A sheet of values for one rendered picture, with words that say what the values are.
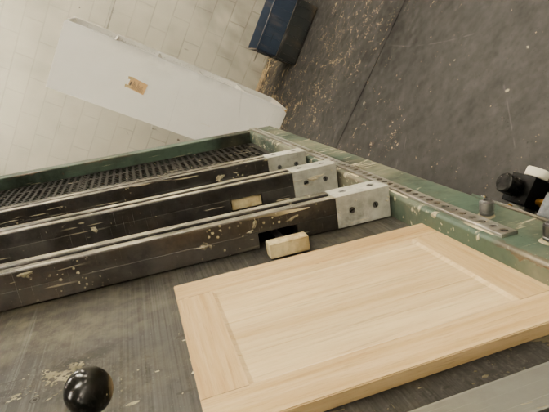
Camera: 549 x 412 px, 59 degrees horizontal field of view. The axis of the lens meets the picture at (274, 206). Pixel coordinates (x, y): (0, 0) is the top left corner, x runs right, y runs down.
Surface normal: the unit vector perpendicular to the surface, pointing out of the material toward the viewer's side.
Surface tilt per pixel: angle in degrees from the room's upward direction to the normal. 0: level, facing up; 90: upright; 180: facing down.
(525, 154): 0
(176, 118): 90
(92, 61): 90
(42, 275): 90
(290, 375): 60
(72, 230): 90
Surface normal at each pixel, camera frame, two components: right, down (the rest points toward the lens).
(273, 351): -0.14, -0.95
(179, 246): 0.29, 0.25
